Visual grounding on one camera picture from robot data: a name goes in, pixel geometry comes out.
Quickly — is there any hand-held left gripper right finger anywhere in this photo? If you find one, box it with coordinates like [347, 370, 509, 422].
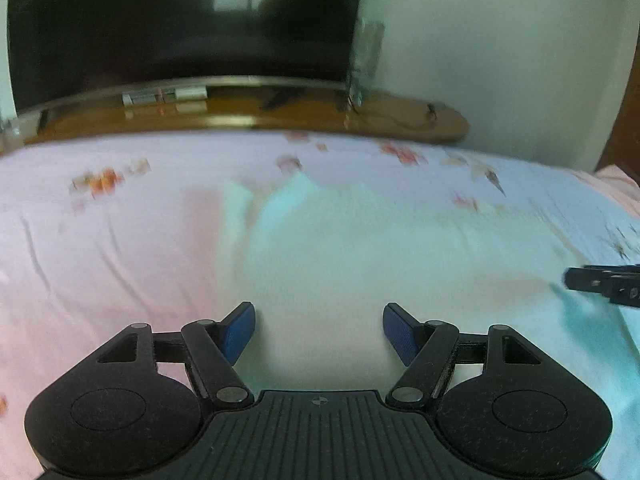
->
[382, 302, 546, 408]

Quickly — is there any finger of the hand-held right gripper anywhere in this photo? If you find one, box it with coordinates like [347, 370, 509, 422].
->
[564, 265, 640, 308]

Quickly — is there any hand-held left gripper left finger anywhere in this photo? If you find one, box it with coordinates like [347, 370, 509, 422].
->
[95, 301, 257, 408]

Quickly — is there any white knit sweater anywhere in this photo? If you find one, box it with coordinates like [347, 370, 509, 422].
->
[217, 172, 636, 396]

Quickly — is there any pink floral bedsheet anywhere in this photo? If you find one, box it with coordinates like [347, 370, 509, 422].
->
[0, 127, 640, 480]

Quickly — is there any brown wooden door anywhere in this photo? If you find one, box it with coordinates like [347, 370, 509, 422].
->
[594, 0, 640, 186]

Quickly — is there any wooden television cabinet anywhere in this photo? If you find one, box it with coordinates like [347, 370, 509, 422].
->
[0, 75, 468, 147]

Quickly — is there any silver set-top box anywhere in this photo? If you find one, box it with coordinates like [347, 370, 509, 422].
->
[122, 87, 208, 107]

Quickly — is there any black flat television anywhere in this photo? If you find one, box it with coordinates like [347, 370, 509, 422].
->
[5, 0, 366, 111]

